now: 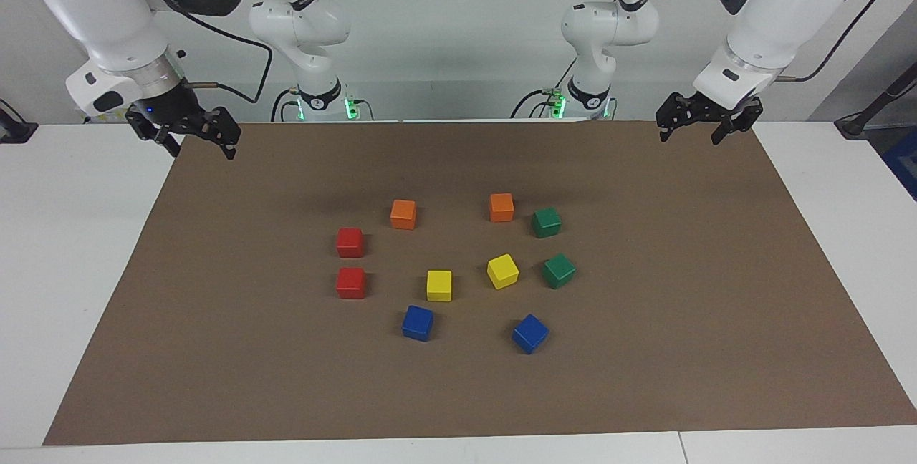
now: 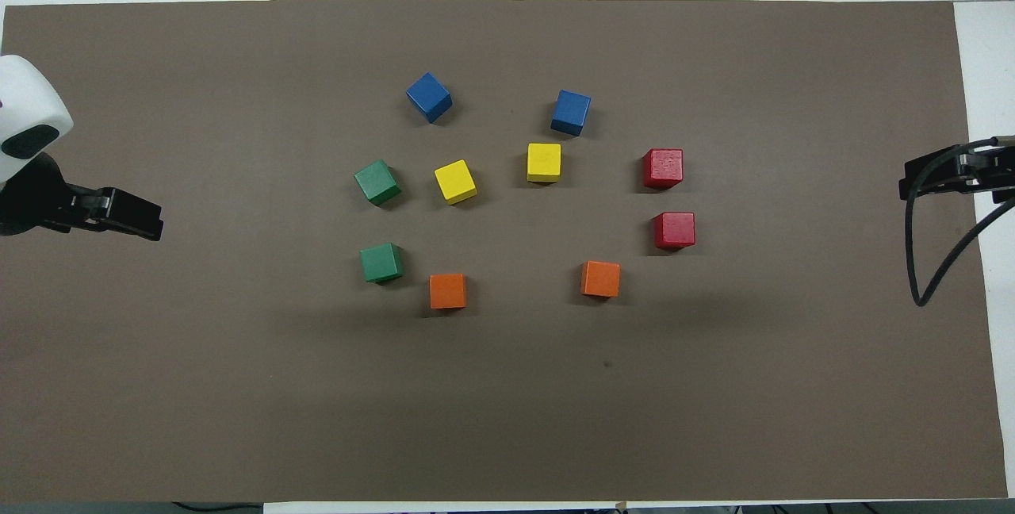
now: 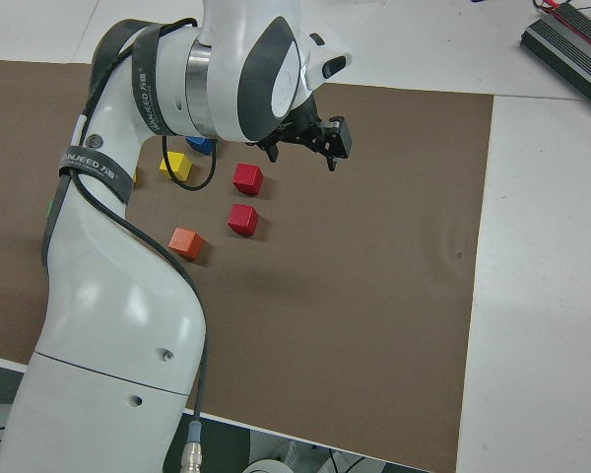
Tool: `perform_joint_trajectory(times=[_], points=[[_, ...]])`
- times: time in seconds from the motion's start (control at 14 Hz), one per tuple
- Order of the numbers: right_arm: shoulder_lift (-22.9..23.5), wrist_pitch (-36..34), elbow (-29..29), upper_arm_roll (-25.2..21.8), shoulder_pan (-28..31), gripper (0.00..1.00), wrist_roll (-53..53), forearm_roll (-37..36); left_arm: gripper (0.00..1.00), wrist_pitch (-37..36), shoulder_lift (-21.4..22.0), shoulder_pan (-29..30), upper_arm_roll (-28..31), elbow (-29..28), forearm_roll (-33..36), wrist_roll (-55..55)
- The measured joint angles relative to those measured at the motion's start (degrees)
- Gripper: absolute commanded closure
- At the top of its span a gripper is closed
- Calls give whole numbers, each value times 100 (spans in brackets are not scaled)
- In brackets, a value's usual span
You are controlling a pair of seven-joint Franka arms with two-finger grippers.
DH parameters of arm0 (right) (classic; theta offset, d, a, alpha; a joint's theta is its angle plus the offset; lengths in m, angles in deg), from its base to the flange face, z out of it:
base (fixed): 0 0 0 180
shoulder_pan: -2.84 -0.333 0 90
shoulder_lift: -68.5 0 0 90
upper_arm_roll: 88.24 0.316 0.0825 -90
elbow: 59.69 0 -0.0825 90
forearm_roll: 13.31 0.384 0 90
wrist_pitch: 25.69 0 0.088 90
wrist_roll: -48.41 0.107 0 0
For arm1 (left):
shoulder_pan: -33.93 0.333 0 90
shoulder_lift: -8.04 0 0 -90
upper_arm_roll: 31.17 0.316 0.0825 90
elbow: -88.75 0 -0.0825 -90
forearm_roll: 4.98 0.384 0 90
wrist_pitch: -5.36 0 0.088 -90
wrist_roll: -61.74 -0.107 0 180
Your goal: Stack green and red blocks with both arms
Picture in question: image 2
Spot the brown paper table mat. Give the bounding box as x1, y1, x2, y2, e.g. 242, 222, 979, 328
0, 0, 1009, 504

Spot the red wooden cube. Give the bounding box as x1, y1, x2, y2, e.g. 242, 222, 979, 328
653, 211, 697, 251
642, 148, 684, 190

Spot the yellow wooden cube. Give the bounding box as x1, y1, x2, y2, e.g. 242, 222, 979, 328
434, 159, 479, 205
526, 142, 563, 184

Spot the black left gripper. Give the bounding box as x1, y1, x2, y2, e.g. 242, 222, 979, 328
0, 153, 164, 242

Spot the green wooden cube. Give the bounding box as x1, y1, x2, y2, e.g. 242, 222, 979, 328
358, 242, 404, 285
353, 159, 402, 207

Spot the blue wooden cube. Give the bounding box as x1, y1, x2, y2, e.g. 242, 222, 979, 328
405, 71, 454, 125
550, 89, 592, 137

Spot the orange wooden cube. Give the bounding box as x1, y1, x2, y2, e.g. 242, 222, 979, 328
580, 260, 622, 299
429, 272, 468, 311

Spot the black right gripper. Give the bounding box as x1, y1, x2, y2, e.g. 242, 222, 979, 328
898, 144, 1015, 206

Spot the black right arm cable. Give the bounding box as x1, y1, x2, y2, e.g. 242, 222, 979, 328
906, 136, 1015, 307

